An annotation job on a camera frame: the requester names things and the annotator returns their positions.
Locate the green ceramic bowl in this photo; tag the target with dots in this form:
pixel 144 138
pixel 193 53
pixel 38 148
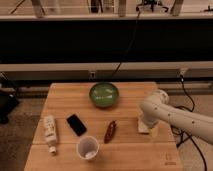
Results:
pixel 104 94

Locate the white sponge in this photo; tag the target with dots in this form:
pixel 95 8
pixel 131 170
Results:
pixel 142 128

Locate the red brown snack wrapper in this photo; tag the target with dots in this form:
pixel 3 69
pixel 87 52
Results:
pixel 110 132

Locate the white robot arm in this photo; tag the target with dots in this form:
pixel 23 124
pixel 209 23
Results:
pixel 155 107

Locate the clear plastic cup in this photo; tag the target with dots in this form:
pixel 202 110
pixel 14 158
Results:
pixel 87 148

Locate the white wall outlet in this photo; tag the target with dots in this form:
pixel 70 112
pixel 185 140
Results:
pixel 92 75

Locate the black smartphone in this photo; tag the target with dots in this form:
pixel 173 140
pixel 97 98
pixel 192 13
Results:
pixel 76 124

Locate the white lotion bottle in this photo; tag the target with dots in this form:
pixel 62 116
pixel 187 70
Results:
pixel 50 134

